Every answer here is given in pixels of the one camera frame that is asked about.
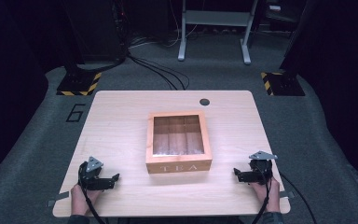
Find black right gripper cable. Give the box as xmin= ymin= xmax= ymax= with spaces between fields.
xmin=251 ymin=164 xmax=274 ymax=224

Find white metal stand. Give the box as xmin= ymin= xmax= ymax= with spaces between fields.
xmin=177 ymin=0 xmax=259 ymax=65

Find person's left hand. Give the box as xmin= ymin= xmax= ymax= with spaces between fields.
xmin=70 ymin=183 xmax=103 ymax=217

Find black floor cables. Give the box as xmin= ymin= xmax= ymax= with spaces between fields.
xmin=126 ymin=50 xmax=191 ymax=91

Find black yellow striped base plate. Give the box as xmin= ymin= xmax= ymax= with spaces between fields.
xmin=56 ymin=71 xmax=103 ymax=97
xmin=259 ymin=71 xmax=306 ymax=97

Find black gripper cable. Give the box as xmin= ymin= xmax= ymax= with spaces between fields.
xmin=78 ymin=174 xmax=107 ymax=224
xmin=251 ymin=164 xmax=274 ymax=224

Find dark stand column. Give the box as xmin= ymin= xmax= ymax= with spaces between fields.
xmin=279 ymin=0 xmax=311 ymax=76
xmin=60 ymin=0 xmax=90 ymax=78

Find wooden box with glass lid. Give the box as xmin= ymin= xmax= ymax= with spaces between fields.
xmin=145 ymin=110 xmax=213 ymax=175

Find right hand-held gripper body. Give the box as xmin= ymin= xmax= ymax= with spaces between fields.
xmin=241 ymin=150 xmax=279 ymax=187

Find person's right hand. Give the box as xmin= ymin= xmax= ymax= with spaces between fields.
xmin=249 ymin=176 xmax=282 ymax=214

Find grey tape strip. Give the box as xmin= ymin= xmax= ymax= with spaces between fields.
xmin=46 ymin=190 xmax=71 ymax=208
xmin=279 ymin=190 xmax=296 ymax=200

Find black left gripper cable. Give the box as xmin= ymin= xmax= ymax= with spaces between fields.
xmin=78 ymin=174 xmax=107 ymax=224

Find black table cable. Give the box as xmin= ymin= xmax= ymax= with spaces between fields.
xmin=279 ymin=171 xmax=319 ymax=224

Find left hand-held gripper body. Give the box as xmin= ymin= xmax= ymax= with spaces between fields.
xmin=77 ymin=156 xmax=114 ymax=191

